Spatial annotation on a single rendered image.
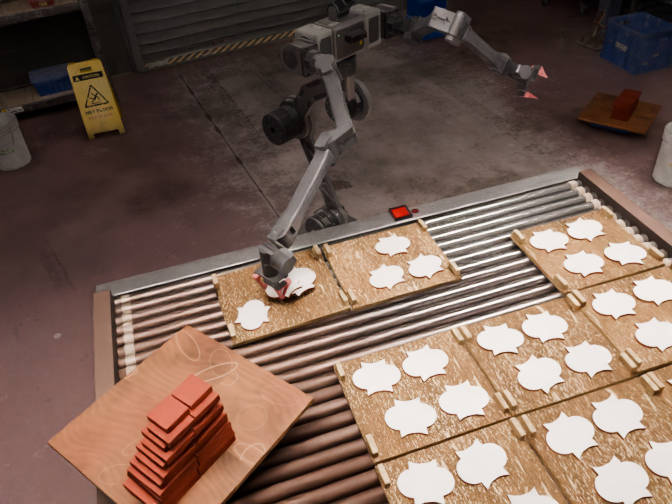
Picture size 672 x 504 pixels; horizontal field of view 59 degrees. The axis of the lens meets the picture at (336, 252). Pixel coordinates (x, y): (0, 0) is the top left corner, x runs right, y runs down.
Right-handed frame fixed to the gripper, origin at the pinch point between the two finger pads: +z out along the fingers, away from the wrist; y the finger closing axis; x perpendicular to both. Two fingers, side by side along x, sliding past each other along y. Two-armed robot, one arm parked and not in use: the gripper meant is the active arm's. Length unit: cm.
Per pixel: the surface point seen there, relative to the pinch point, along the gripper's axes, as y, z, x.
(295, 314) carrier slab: -10.1, 4.3, 0.5
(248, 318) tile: 0.6, 3.5, 12.1
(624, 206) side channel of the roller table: -75, 1, -120
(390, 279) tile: -26.1, 2.7, -31.7
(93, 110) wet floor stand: 335, 73, -113
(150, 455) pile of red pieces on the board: -32, -19, 69
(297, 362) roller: -23.4, 6.5, 14.1
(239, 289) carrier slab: 14.5, 4.4, 3.7
